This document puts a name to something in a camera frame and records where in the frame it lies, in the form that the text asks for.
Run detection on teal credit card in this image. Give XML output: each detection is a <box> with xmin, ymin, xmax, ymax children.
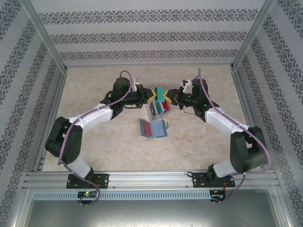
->
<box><xmin>153</xmin><ymin>87</ymin><xmax>168</xmax><ymax>101</ymax></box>

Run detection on red credit card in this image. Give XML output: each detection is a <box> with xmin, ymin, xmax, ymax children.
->
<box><xmin>141</xmin><ymin>122</ymin><xmax>152</xmax><ymax>136</ymax></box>

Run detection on blue card holder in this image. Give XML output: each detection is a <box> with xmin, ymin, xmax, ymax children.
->
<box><xmin>139</xmin><ymin>119</ymin><xmax>170</xmax><ymax>139</ymax></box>

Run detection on clear acrylic card box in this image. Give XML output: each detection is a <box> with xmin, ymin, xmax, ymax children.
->
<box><xmin>145</xmin><ymin>100</ymin><xmax>172</xmax><ymax>122</ymax></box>

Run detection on small circuit board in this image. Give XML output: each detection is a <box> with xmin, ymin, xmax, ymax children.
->
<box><xmin>77</xmin><ymin>191</ymin><xmax>98</xmax><ymax>199</ymax></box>
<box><xmin>210</xmin><ymin>189</ymin><xmax>226</xmax><ymax>199</ymax></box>

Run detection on steel sheet panel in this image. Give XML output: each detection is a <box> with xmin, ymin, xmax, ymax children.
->
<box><xmin>14</xmin><ymin>200</ymin><xmax>293</xmax><ymax>227</ymax></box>

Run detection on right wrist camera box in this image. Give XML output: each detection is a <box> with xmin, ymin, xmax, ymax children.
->
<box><xmin>180</xmin><ymin>79</ymin><xmax>193</xmax><ymax>92</ymax></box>

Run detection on thin black right gripper wire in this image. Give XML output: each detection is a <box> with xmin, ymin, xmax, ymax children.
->
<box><xmin>179</xmin><ymin>105</ymin><xmax>197</xmax><ymax>117</ymax></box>

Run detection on aluminium side rail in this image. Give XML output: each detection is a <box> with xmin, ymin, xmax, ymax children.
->
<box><xmin>33</xmin><ymin>70</ymin><xmax>69</xmax><ymax>172</ymax></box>
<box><xmin>231</xmin><ymin>68</ymin><xmax>270</xmax><ymax>170</ymax></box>

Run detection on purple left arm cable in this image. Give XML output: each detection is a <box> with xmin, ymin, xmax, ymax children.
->
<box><xmin>58</xmin><ymin>70</ymin><xmax>133</xmax><ymax>207</ymax></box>

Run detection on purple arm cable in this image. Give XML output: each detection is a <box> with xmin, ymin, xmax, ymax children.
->
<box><xmin>183</xmin><ymin>68</ymin><xmax>272</xmax><ymax>205</ymax></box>
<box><xmin>58</xmin><ymin>70</ymin><xmax>133</xmax><ymax>207</ymax></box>

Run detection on aluminium mounting rail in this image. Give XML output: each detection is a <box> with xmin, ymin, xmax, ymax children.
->
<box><xmin>22</xmin><ymin>170</ymin><xmax>279</xmax><ymax>190</ymax></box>

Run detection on aluminium frame post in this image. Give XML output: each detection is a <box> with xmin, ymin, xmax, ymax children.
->
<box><xmin>230</xmin><ymin>0</ymin><xmax>277</xmax><ymax>71</ymax></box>
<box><xmin>20</xmin><ymin>0</ymin><xmax>69</xmax><ymax>72</ymax></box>

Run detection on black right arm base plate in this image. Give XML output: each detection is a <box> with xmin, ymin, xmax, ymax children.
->
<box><xmin>193</xmin><ymin>172</ymin><xmax>236</xmax><ymax>189</ymax></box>

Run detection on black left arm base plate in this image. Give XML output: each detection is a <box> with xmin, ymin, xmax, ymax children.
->
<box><xmin>67</xmin><ymin>174</ymin><xmax>110</xmax><ymax>190</ymax></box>

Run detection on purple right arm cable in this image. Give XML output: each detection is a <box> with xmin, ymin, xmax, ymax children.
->
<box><xmin>183</xmin><ymin>68</ymin><xmax>272</xmax><ymax>205</ymax></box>

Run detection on slotted grey cable duct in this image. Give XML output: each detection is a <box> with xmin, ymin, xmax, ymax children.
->
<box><xmin>32</xmin><ymin>191</ymin><xmax>212</xmax><ymax>201</ymax></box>

